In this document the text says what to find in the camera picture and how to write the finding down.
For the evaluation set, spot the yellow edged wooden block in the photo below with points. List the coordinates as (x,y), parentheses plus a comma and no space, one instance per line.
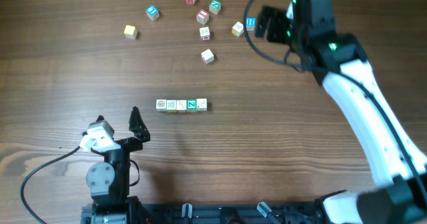
(171,106)

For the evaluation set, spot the green Z wooden block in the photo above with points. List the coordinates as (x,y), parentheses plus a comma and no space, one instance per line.
(191,105)

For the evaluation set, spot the plain yellowish wooden block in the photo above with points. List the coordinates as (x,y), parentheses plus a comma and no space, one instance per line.
(130,32)

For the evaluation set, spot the blue letter wooden block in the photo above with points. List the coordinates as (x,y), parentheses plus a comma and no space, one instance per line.
(152,12)

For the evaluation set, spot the yellow sided wooden block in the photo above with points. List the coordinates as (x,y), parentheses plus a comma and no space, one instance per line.
(238,29)

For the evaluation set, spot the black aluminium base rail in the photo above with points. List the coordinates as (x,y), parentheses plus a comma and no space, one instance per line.
(217,213)

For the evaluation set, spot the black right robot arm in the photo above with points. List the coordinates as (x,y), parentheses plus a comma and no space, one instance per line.
(340,65)

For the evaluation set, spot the red I wooden block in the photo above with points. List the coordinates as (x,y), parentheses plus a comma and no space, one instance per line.
(202,16)

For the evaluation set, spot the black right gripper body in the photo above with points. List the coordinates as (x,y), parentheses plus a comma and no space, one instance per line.
(279,26)

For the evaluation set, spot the white red striped block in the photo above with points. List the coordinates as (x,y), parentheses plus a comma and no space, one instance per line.
(181,106)

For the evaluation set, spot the white green sided block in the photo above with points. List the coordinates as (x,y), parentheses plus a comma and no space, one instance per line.
(201,104)

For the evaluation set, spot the blue H wooden block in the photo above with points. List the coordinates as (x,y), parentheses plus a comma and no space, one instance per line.
(251,23)

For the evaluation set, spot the white red A block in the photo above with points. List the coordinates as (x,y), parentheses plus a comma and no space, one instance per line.
(207,56)

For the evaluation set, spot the red drawing wooden block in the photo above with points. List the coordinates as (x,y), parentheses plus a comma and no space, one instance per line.
(161,105)

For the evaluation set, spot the white red picture block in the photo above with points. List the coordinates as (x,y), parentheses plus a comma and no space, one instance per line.
(204,33)

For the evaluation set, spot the green N wooden block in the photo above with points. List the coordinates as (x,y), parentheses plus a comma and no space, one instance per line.
(215,6)

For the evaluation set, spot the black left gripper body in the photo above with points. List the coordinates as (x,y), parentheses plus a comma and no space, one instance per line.
(127,146)

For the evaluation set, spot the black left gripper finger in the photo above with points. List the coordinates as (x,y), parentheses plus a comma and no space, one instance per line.
(137,126)
(100,118)

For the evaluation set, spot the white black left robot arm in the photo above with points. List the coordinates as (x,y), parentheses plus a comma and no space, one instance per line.
(108,180)

